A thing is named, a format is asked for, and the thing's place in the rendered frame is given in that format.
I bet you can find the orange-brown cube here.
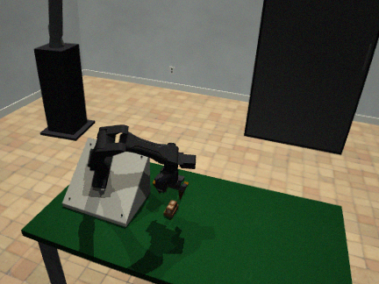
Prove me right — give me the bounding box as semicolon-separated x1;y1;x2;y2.
166;204;175;214
169;200;177;208

